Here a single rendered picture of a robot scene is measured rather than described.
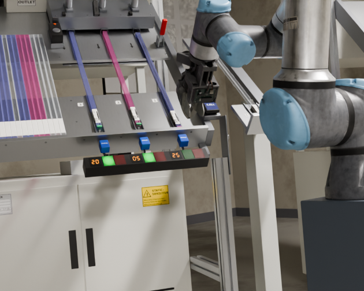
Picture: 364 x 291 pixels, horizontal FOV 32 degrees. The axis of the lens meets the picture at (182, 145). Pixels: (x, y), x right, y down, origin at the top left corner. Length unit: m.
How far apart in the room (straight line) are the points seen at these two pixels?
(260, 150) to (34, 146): 0.70
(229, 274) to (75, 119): 0.62
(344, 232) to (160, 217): 0.94
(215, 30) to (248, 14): 4.62
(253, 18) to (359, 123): 4.79
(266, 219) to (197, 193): 3.89
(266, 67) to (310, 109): 4.69
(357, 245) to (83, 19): 1.24
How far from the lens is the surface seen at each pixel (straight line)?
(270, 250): 2.02
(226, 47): 1.40
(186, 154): 1.74
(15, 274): 2.03
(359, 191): 1.26
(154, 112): 1.84
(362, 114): 1.26
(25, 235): 2.02
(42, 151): 1.72
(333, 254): 1.29
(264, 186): 2.00
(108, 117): 1.81
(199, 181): 5.88
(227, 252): 1.85
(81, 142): 1.72
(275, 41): 1.48
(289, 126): 1.17
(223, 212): 1.84
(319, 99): 1.18
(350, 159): 1.27
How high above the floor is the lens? 0.67
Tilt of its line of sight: level
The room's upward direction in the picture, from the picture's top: 5 degrees counter-clockwise
